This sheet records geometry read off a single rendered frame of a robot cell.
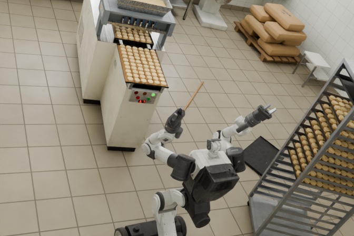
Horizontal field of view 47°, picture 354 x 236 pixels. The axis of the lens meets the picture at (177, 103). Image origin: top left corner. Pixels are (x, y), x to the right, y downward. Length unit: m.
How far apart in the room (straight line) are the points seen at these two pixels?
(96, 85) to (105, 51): 0.44
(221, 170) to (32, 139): 2.10
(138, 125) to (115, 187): 0.62
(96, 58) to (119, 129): 0.79
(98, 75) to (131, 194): 1.31
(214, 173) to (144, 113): 1.46
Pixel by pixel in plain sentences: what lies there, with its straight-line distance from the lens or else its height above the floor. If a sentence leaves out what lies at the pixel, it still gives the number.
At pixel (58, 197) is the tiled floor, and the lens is 3.67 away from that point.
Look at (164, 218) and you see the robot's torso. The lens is 3.21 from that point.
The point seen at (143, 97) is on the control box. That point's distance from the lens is 3.63.
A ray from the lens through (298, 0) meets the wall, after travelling 8.00.
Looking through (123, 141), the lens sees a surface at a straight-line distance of 4.03.
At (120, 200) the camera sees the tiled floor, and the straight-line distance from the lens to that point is 3.77.
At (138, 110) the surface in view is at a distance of 3.77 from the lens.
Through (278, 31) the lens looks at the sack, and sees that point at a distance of 6.85.
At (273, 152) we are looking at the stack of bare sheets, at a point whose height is 0.02.
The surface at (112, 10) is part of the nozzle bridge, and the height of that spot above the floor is 1.18.
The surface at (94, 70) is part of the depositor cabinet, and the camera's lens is 4.28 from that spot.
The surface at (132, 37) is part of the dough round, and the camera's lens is 4.14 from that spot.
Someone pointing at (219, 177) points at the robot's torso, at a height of 1.23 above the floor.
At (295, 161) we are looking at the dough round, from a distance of 3.63.
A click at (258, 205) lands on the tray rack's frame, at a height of 0.15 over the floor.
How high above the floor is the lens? 2.90
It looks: 35 degrees down
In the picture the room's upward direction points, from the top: 24 degrees clockwise
